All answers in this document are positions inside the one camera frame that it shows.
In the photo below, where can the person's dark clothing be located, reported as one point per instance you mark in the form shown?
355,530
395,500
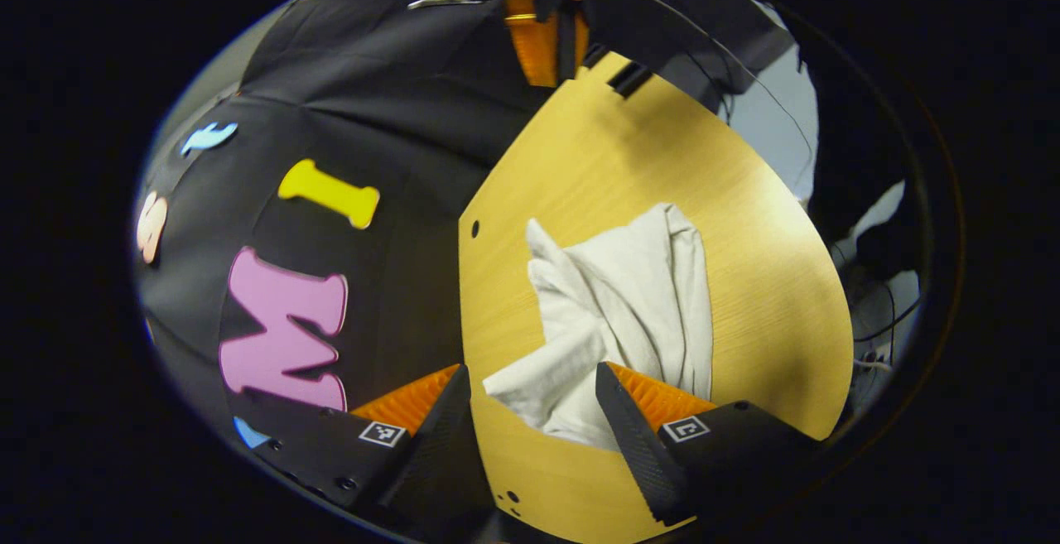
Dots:
861,155

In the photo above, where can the black table edge bracket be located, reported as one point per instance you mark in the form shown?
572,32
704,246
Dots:
631,80

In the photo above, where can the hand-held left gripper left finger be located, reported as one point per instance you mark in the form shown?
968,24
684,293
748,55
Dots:
443,453

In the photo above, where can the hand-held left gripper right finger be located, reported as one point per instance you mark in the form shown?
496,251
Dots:
633,445

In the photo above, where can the white jeans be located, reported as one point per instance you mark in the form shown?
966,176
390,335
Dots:
629,304

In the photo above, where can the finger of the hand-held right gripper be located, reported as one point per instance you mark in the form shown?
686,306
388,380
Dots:
567,47
534,47

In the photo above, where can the black backdrop cloth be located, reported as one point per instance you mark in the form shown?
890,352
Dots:
373,113

